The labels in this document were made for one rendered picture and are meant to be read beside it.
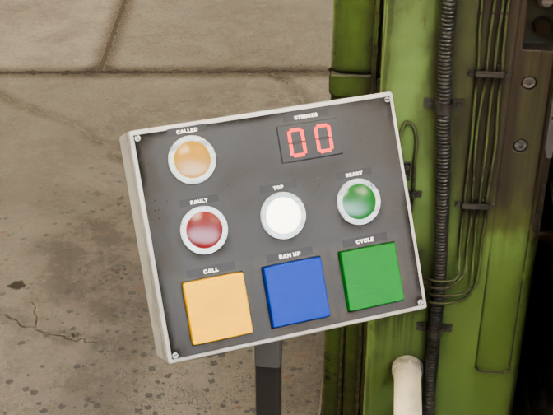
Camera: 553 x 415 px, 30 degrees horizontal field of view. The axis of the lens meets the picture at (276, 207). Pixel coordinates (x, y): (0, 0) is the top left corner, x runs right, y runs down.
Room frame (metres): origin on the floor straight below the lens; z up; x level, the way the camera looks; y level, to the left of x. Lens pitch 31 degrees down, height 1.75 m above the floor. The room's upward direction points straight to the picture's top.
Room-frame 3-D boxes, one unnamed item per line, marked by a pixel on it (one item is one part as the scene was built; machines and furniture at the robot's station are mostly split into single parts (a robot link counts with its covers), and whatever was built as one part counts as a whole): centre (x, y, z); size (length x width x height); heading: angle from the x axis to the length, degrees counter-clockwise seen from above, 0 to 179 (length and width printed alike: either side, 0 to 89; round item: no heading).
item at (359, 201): (1.11, -0.10, 1.09); 0.05 x 0.03 x 0.04; 84
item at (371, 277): (1.06, -0.12, 1.01); 0.07 x 0.05 x 0.07; 109
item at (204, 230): (1.04, 0.09, 1.09); 0.05 x 0.03 x 0.04; 84
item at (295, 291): (1.03, -0.02, 1.01); 0.07 x 0.05 x 0.07; 109
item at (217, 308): (1.00, 0.07, 1.01); 0.07 x 0.05 x 0.07; 109
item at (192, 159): (1.08, 0.10, 1.16); 0.05 x 0.03 x 0.04; 84
